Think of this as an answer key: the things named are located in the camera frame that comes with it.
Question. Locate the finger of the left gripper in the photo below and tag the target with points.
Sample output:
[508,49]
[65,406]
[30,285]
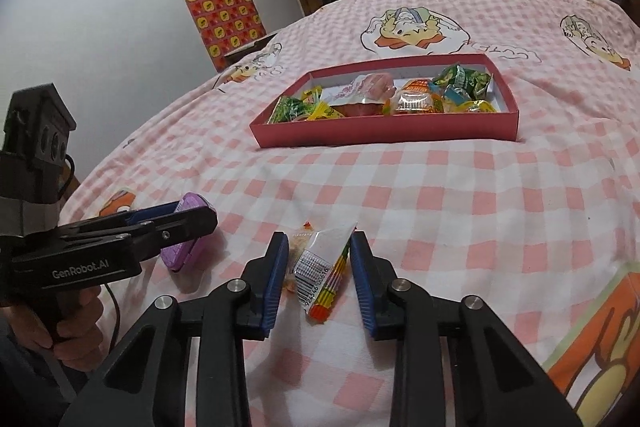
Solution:
[151,213]
[161,225]

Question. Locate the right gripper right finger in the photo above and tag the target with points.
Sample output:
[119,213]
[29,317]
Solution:
[372,277]

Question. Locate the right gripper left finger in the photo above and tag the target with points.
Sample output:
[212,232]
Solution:
[264,279]

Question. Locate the purple tin box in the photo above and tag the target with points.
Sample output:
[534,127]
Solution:
[195,218]

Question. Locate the clear orange jelly packet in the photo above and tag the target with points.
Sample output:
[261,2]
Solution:
[296,246]

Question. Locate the rainbow striped clear candy packet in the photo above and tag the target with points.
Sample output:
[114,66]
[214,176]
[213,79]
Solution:
[319,270]

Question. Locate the yellow candy packet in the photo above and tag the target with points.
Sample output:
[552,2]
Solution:
[316,108]

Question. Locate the orange yellow snack packet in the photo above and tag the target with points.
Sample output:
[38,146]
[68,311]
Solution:
[417,96]

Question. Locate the pink white snack packet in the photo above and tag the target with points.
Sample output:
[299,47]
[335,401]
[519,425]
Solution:
[375,88]

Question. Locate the blue clear mooncake packet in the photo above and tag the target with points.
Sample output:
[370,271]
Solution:
[454,99]

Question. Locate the green dark snack packet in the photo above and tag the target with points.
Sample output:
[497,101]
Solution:
[474,83]

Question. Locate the left hand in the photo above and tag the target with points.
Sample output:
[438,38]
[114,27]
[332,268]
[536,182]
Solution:
[81,338]

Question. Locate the pink checkered bed quilt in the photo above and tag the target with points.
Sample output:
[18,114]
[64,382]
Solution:
[545,228]

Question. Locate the red shallow box tray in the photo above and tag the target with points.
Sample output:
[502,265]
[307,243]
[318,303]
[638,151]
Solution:
[494,118]

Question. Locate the small wooden side table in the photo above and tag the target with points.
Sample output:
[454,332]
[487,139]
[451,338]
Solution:
[235,56]

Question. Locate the red yellow patterned poster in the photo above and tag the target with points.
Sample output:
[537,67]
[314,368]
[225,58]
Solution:
[225,25]

